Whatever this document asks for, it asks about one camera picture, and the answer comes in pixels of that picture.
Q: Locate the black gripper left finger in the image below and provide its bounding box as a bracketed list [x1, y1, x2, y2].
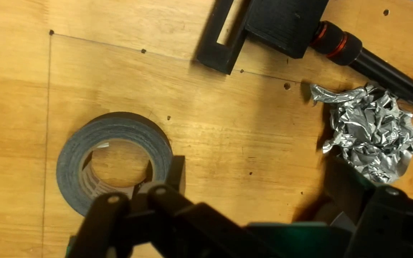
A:
[64, 154, 283, 258]

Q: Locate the grey gaffer tape roll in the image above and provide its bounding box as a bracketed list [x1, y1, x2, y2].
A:
[54, 111, 174, 219]

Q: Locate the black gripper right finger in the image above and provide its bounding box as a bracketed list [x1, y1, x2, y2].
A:
[319, 152, 413, 258]

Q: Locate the black tool with red handle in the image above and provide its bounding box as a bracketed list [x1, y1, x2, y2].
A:
[193, 0, 413, 116]

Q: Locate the crumpled silver foil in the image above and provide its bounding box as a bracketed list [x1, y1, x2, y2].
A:
[308, 83, 413, 187]

